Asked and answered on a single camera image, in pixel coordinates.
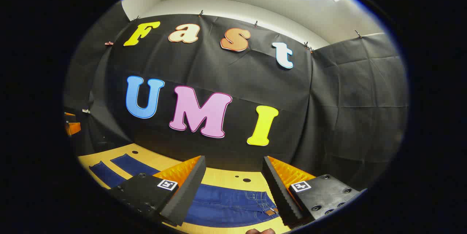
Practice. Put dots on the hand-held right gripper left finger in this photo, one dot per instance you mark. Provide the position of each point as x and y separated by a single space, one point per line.
186 190

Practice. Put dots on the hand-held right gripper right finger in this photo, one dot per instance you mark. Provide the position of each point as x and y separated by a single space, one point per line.
279 190

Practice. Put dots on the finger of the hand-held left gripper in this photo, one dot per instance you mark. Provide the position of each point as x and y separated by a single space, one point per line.
73 128

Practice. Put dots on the blue denim jeans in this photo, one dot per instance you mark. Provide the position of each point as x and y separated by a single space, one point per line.
226 205

